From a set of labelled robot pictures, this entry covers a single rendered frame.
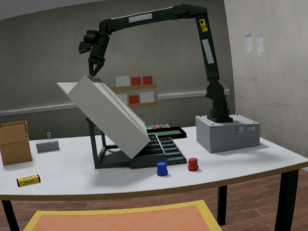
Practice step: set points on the yellow pocket level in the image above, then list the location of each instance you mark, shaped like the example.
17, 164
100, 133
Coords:
28, 180

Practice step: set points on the blue plug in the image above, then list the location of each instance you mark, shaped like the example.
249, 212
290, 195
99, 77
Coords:
162, 169

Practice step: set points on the open brown cardboard box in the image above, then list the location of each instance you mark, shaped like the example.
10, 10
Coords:
14, 143

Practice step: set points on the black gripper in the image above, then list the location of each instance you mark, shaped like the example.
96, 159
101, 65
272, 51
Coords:
97, 59

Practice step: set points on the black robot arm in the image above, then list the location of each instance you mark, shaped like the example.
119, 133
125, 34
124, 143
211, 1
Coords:
215, 91

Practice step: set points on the green tray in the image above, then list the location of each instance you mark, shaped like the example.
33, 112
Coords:
172, 132

